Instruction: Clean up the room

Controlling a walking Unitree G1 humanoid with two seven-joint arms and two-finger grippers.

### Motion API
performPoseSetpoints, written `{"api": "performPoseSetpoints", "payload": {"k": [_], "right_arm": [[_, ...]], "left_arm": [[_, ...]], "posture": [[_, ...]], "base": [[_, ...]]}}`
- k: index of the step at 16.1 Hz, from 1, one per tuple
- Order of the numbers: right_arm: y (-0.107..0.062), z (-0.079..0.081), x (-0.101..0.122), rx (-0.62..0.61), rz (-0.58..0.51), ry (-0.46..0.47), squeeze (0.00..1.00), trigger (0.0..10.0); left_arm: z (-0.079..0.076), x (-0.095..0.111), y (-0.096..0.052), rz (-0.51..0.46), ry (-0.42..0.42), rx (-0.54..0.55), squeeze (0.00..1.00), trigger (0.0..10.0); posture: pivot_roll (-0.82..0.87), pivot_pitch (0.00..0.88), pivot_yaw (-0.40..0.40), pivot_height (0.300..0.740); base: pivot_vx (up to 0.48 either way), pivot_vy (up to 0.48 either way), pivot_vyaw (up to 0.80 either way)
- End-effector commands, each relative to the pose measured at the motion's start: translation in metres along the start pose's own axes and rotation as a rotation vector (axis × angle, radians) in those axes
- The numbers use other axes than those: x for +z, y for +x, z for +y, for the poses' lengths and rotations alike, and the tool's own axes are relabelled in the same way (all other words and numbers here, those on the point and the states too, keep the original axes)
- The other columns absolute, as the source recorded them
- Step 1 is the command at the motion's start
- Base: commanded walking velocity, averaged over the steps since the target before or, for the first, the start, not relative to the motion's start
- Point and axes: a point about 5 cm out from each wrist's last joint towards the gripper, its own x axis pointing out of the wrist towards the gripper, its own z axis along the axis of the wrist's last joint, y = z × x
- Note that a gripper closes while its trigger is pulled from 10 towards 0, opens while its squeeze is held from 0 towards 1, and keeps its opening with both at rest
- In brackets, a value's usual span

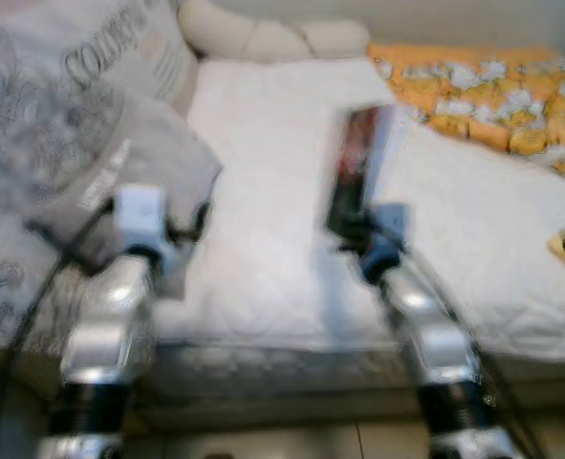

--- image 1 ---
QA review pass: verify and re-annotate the dark cover comic book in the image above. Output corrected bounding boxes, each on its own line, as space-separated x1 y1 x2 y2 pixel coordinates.
325 103 412 240

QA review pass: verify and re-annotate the white quilted mattress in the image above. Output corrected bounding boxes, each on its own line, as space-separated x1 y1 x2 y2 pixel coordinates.
153 57 565 360

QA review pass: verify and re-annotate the plain grey cushion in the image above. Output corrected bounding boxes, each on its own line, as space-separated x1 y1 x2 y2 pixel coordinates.
33 91 224 299

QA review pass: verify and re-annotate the grey bed base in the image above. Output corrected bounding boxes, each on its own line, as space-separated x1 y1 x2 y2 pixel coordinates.
0 339 565 431

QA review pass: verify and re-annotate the cream bolster pillow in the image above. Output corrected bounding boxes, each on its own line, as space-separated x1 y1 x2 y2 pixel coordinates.
177 0 371 63

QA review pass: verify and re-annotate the beige lettered pillow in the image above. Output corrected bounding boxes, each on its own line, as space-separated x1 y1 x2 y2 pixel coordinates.
5 0 199 120

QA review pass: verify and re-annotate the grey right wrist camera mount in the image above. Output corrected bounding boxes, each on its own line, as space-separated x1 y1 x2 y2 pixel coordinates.
363 203 412 259

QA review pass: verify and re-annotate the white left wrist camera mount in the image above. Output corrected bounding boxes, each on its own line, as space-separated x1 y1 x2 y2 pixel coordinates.
113 185 171 259

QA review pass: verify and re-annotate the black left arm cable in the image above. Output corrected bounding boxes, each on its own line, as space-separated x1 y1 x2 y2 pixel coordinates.
0 196 120 459

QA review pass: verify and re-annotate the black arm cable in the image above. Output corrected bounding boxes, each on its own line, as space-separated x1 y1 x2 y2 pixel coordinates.
0 196 120 459
395 228 543 459

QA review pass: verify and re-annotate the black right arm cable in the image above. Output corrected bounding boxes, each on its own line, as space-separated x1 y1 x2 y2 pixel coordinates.
395 228 543 459

